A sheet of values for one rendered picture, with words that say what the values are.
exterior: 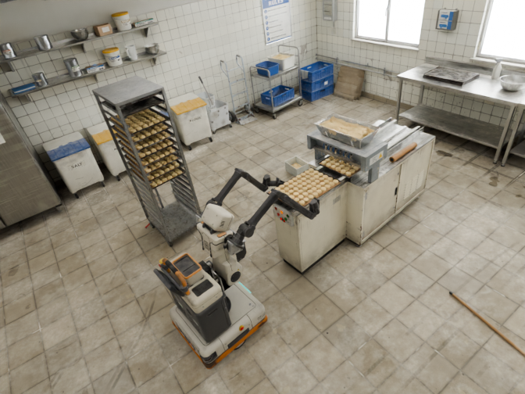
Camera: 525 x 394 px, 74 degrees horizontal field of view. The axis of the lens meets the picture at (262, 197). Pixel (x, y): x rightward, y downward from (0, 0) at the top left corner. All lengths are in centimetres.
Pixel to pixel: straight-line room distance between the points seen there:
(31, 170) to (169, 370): 325
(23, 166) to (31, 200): 50
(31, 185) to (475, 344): 526
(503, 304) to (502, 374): 67
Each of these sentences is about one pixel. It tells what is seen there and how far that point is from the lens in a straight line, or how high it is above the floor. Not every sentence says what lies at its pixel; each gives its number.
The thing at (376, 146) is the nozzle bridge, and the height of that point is 118.
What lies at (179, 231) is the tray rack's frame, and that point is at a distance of 429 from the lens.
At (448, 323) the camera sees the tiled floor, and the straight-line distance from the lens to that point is 355.
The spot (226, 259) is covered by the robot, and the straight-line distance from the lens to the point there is 286.
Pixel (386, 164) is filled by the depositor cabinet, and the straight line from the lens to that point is 374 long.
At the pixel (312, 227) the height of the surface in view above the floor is 59.
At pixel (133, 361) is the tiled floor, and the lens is 357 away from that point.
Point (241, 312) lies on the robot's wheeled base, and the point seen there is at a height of 28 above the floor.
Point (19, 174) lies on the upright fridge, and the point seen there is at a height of 79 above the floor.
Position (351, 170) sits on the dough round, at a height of 92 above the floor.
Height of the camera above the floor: 284
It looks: 37 degrees down
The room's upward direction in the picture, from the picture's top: 9 degrees counter-clockwise
